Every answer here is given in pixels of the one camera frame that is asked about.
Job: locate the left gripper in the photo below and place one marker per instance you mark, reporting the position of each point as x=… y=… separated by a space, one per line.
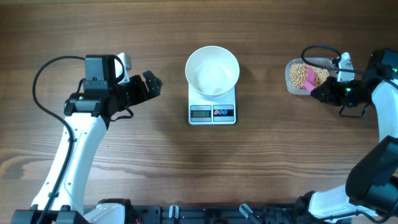
x=141 y=94

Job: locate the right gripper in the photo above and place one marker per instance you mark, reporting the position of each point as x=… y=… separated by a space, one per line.
x=328 y=96

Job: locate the pink plastic scoop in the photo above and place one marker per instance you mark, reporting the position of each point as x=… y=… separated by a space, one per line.
x=310 y=79

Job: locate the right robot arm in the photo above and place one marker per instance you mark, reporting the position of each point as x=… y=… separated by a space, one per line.
x=371 y=187

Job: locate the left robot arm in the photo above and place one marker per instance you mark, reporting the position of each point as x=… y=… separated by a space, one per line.
x=105 y=90

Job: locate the white digital kitchen scale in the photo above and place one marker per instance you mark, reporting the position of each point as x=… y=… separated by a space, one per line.
x=211 y=111

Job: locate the white bowl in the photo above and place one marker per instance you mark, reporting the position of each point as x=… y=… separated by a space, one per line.
x=211 y=72

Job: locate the clear plastic container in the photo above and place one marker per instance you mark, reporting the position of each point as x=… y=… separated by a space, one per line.
x=290 y=88

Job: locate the pile of soybeans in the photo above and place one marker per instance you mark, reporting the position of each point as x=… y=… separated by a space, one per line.
x=298 y=75

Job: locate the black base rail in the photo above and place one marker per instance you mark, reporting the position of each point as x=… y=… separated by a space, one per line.
x=155 y=214

